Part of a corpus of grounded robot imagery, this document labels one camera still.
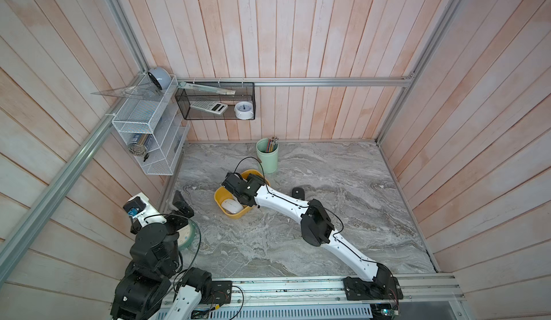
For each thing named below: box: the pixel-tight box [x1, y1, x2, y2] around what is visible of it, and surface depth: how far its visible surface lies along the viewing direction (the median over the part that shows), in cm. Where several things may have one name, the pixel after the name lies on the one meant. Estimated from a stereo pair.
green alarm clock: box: [176, 218, 197, 250], surface depth 85 cm
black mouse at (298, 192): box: [291, 186, 305, 201], surface depth 100 cm
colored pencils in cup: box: [265, 136, 280, 153], surface depth 100 cm
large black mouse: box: [220, 198, 244, 214], surface depth 93 cm
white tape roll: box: [233, 101, 254, 120], surface depth 96 cm
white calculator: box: [190, 101, 229, 115], surface depth 100 cm
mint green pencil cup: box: [256, 137, 280, 175], surface depth 103 cm
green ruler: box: [177, 81, 237, 96], surface depth 93 cm
